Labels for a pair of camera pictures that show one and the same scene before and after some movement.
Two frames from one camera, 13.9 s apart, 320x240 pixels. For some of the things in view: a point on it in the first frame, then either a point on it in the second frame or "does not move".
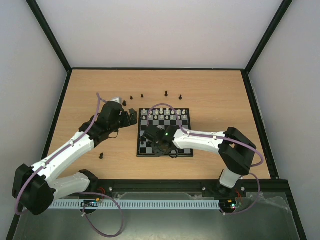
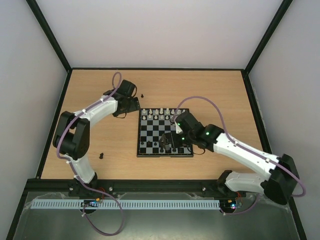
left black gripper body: [127, 122] → [130, 107]
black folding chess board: [164, 117] does not move
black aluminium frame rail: [256, 186] does not move
